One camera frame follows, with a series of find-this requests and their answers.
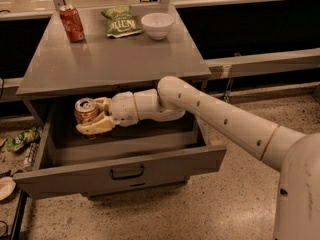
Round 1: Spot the white rounded gripper body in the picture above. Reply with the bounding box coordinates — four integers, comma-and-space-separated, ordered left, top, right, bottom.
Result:
109, 89, 160, 127

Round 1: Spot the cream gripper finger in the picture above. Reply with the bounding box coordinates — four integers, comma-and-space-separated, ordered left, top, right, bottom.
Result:
94, 97, 111, 114
76, 114, 115, 135

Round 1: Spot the orange patterned drink can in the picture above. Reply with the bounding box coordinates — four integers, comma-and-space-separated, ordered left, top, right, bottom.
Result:
74, 98, 99, 124

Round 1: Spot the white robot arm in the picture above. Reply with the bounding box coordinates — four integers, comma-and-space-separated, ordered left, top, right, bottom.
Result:
74, 76, 320, 240

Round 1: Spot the grey drawer cabinet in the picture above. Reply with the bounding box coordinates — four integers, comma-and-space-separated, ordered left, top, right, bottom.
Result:
15, 3, 212, 128

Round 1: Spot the open grey top drawer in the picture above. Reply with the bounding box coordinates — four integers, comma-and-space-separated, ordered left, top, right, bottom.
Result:
14, 93, 226, 199

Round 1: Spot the red soda can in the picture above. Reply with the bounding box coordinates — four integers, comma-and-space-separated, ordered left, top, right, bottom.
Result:
59, 5, 85, 42

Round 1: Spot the green snack bag on floor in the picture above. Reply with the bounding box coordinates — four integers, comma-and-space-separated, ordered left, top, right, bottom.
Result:
5, 127, 40, 153

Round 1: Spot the white packet on floor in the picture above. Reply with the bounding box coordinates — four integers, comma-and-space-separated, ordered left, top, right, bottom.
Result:
23, 143, 39, 171

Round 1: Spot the green chip bag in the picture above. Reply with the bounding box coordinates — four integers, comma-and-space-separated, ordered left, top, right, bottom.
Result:
101, 6, 142, 38

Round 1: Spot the white bowl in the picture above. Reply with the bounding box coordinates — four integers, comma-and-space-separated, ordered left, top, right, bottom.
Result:
141, 13, 174, 40

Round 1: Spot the beige plate on floor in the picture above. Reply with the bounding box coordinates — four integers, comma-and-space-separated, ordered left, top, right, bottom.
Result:
0, 177, 16, 201

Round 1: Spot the black drawer handle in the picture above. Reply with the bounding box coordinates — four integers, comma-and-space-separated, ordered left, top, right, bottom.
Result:
110, 165, 145, 181

